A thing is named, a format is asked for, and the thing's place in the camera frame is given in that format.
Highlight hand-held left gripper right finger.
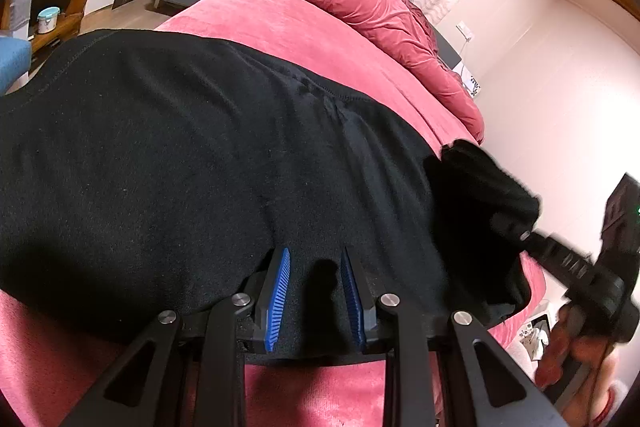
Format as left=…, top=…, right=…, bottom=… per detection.
left=340, top=247, right=566, bottom=427

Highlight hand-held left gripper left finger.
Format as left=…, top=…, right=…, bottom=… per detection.
left=60, top=248, right=292, bottom=427

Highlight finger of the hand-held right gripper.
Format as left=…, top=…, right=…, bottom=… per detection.
left=492, top=212, right=601, bottom=293

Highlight black embroidered pants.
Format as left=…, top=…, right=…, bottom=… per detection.
left=0, top=28, right=543, bottom=358

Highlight person's right forearm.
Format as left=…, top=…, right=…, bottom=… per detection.
left=582, top=352, right=638, bottom=427

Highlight person's right hand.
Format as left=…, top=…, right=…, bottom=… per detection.
left=536, top=302, right=618, bottom=388

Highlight bed with pink sheet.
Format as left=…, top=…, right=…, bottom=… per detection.
left=0, top=0, right=546, bottom=427

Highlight red duvet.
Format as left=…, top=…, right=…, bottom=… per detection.
left=287, top=0, right=486, bottom=145

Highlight blue grey chair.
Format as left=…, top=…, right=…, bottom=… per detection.
left=0, top=0, right=35, bottom=95

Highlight teal lidded cup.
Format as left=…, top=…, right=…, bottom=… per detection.
left=37, top=6, right=62, bottom=35

